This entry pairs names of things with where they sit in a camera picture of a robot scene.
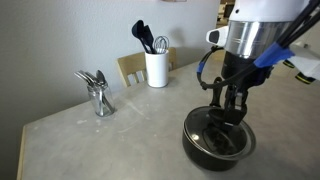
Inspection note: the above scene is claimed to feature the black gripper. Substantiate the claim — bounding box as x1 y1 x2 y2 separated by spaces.
209 50 274 118

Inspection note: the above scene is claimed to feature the glass lid with black knob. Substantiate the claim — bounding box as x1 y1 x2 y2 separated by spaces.
183 105 257 158

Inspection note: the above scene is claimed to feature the black saucepan with handle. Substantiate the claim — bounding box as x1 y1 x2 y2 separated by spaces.
181 106 257 173

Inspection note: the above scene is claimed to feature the white utensil holder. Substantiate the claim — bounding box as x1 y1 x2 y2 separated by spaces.
144 49 170 89

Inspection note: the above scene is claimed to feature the metal whisk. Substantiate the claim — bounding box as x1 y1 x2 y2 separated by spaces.
152 35 170 55

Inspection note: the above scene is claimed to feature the microwave oven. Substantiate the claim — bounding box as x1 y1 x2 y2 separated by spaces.
222 1 236 19

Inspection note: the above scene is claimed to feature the black spatula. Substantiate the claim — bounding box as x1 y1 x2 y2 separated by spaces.
143 24 157 54

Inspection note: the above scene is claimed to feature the wooden chair with slatted back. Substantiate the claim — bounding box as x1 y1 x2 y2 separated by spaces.
116 47 178 88

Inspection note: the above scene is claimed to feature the black ladle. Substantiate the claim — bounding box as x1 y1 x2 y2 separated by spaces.
130 19 153 54

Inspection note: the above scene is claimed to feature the glass jar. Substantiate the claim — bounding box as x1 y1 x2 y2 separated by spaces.
86 83 116 118

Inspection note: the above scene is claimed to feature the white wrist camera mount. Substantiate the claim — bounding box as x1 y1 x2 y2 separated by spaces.
283 44 320 85

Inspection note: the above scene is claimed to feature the black cable bundle blue tape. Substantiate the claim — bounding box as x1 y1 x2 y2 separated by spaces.
195 0 320 92

